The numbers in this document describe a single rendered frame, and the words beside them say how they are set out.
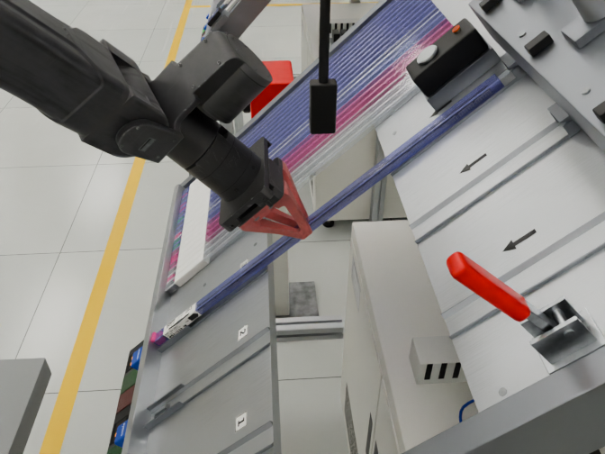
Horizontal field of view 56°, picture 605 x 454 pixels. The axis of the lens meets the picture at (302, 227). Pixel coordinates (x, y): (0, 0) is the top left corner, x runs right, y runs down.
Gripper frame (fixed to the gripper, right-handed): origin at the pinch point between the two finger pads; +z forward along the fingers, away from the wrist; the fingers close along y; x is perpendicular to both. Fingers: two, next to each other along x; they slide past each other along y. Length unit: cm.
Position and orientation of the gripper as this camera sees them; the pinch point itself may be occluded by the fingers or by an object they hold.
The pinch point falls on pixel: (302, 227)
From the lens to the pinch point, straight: 63.0
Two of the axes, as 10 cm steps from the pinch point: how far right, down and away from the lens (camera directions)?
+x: -7.3, 5.7, 3.9
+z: 6.8, 5.5, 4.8
